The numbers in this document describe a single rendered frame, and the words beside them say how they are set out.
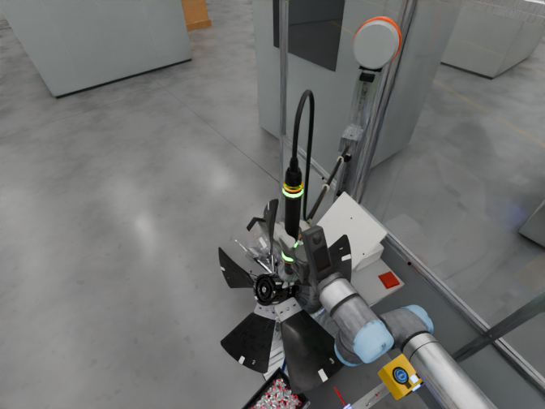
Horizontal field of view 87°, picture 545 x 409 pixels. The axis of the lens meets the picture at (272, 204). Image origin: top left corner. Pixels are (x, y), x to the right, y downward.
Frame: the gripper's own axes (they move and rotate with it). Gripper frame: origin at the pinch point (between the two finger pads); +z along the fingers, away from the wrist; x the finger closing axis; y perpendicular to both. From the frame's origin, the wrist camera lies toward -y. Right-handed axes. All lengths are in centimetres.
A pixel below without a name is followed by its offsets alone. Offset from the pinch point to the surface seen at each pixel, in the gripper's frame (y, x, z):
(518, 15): -36, 70, 4
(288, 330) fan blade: 47.6, -4.1, -9.7
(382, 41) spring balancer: -24, 57, 34
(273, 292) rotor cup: 41.0, -3.1, 2.5
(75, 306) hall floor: 166, -122, 126
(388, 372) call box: 59, 22, -36
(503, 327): 58, 71, -46
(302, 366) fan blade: 49, -6, -22
